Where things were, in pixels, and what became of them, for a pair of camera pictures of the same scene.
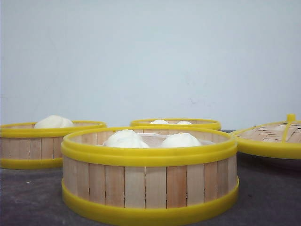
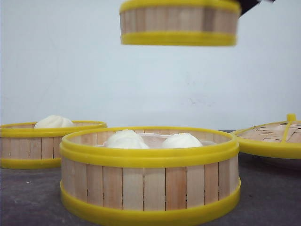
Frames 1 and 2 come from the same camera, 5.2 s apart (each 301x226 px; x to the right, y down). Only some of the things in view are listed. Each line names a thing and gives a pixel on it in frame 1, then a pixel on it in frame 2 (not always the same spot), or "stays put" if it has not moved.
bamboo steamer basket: x=23 y=146 stays put
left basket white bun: x=53 y=122 stays put
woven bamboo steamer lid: x=281 y=139 stays put
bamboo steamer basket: x=177 y=123 -> x=179 y=23
